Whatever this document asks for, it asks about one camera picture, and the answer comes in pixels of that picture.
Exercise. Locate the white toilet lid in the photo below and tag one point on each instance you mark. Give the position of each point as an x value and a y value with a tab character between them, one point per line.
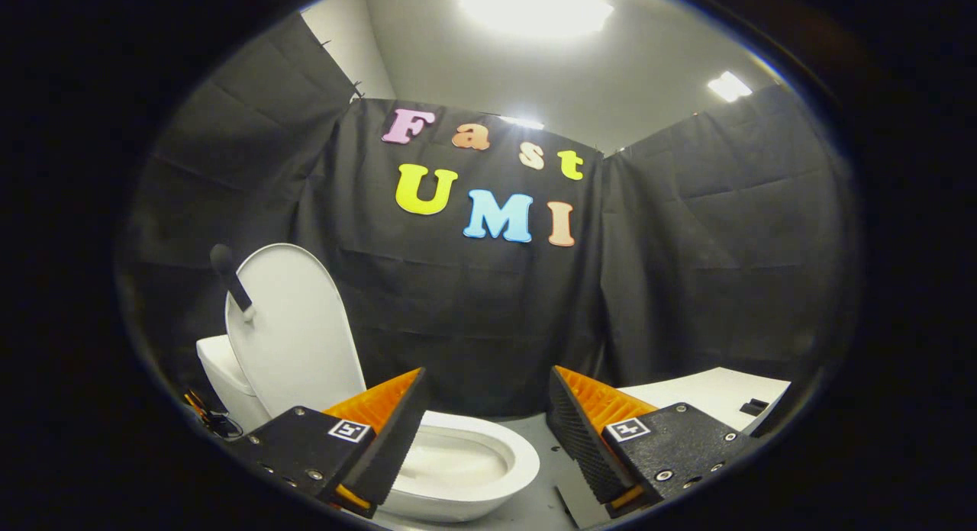
298	333

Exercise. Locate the white toilet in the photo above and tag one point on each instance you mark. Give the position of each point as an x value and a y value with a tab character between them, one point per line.
523	462

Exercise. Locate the black backdrop cloth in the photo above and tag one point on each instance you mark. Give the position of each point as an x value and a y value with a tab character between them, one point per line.
473	310

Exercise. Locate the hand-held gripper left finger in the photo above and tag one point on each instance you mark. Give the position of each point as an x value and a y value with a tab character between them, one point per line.
389	447

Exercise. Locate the ceiling light behind cloth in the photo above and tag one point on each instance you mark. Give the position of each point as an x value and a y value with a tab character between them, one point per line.
523	123

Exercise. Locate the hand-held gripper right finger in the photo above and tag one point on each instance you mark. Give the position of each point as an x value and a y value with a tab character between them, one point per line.
580	447

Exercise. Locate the large ceiling light panel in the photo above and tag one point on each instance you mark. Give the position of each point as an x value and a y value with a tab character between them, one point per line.
534	4

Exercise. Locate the small black block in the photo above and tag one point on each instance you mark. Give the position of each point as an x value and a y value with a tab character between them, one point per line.
754	407

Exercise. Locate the small ceiling light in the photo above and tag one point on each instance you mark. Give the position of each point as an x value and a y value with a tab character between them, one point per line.
729	86

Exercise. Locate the white drawer cabinet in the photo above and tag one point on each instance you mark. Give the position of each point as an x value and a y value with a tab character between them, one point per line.
710	394

